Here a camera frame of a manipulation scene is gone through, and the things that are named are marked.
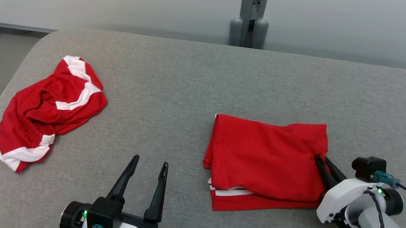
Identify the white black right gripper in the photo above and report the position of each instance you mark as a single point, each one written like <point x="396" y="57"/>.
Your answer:
<point x="352" y="194"/>

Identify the red jersey with lettering print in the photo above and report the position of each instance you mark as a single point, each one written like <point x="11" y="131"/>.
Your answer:
<point x="268" y="159"/>

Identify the red shorts with white bands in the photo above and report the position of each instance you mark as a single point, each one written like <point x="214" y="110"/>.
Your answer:
<point x="36" y="115"/>

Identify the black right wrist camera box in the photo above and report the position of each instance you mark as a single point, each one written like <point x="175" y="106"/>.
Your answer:
<point x="365" y="166"/>

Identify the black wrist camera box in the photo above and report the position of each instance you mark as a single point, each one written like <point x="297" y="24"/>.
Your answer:
<point x="104" y="211"/>
<point x="365" y="166"/>

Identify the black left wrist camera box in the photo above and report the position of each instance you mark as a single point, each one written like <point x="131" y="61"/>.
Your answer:
<point x="104" y="211"/>

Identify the teal right camera connector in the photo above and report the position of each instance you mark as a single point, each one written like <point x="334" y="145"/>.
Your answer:
<point x="384" y="178"/>

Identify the grey metal stand post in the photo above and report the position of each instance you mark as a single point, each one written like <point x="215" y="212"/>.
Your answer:
<point x="248" y="23"/>

